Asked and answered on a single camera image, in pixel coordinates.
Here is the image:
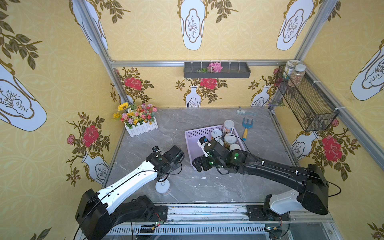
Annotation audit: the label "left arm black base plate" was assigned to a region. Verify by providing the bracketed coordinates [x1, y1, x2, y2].
[131, 205, 168, 223]

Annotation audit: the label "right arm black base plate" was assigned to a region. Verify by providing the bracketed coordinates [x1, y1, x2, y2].
[246, 205, 290, 222]

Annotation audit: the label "blue yellow label can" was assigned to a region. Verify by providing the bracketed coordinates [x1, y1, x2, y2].
[223, 120, 235, 135]

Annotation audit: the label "dark grey wall shelf tray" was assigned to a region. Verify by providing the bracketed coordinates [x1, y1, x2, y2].
[184, 61, 251, 79]

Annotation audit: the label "white-lid can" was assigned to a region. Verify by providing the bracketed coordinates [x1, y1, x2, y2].
[211, 129, 223, 140]
[155, 180, 171, 196]
[230, 144, 241, 151]
[215, 138, 224, 146]
[224, 133, 237, 149]

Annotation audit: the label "aluminium frame post right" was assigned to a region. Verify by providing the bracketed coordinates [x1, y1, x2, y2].
[269, 0, 338, 106]

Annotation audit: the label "aluminium frame post left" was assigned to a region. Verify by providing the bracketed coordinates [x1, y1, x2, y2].
[69, 1, 132, 104]

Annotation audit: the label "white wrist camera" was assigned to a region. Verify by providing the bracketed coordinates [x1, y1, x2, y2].
[197, 136, 209, 158]
[152, 146, 160, 153]

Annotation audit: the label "blue yellow garden fork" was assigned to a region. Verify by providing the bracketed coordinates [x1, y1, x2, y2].
[242, 118, 254, 141]

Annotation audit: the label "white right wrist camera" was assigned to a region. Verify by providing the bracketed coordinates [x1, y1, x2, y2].
[197, 136, 209, 158]

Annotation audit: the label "black wire mesh basket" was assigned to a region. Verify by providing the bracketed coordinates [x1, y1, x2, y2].
[276, 66, 339, 132]

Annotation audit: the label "purple perforated plastic basket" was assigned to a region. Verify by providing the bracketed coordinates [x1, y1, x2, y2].
[185, 125, 248, 170]

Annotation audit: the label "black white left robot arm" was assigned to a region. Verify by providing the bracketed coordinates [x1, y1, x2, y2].
[75, 146, 185, 240]

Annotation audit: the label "jar with patterned lid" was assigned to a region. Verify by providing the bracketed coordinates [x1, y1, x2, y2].
[282, 60, 301, 79]

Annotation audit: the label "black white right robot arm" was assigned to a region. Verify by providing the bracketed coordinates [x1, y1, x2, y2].
[192, 140, 329, 215]

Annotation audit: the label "teal brush white bristles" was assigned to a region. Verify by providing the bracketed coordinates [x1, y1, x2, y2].
[236, 109, 257, 116]

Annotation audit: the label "aluminium frame post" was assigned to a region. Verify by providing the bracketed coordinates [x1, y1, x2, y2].
[69, 1, 132, 104]
[269, 0, 338, 106]

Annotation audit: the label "pink flower on shelf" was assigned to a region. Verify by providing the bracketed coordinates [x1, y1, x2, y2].
[208, 62, 223, 73]

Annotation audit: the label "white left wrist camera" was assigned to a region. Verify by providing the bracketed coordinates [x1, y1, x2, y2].
[152, 146, 160, 153]

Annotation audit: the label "jar with white lid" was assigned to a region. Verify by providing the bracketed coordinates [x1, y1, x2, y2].
[288, 64, 307, 87]

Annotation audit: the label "aluminium front rail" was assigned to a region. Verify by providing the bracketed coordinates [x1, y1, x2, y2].
[110, 202, 331, 226]

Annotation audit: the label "flowers in white fence planter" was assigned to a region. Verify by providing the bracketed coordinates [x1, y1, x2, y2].
[113, 103, 159, 137]

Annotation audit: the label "aluminium back crossbar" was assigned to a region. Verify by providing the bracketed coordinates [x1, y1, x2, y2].
[110, 59, 296, 68]

